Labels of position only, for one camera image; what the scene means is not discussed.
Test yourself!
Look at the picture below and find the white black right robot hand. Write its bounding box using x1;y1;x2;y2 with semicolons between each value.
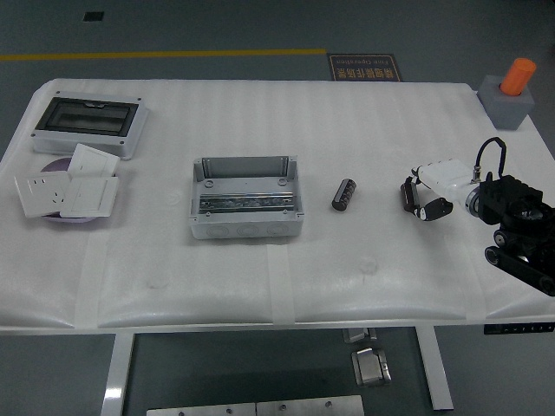
399;159;479;223

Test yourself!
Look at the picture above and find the black cylindrical battery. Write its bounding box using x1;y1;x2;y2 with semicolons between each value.
331;177;357;213

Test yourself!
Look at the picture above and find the open grey junction box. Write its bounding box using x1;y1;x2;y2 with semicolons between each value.
187;155;304;241

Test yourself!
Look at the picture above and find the grey box with dark window lid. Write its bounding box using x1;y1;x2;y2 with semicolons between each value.
30;89;149;161

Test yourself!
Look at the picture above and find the grey foam block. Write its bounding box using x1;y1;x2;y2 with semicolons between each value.
477;75;536;131

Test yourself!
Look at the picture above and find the orange cylinder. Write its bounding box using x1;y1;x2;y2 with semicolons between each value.
499;57;538;97

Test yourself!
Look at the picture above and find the black table control panel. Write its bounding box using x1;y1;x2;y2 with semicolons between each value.
483;322;555;335

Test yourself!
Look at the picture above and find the white foam table mat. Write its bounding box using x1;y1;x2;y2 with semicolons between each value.
0;77;555;329

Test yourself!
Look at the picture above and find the white right table leg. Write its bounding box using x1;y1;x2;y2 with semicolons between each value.
415;325;454;412

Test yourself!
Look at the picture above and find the silver metal robot foot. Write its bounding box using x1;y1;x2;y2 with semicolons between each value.
343;328;392;387

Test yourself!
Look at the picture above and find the purple round plate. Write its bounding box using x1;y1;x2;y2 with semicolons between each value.
42;157;101;225

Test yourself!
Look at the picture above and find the grey metal base plate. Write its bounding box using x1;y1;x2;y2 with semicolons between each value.
146;394;365;416

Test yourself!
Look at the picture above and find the white blank switch panel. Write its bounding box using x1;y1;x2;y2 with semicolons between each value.
59;176;120;218
68;143;121;179

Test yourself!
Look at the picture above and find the white wall socket panel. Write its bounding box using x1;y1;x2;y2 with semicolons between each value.
14;172;73;218

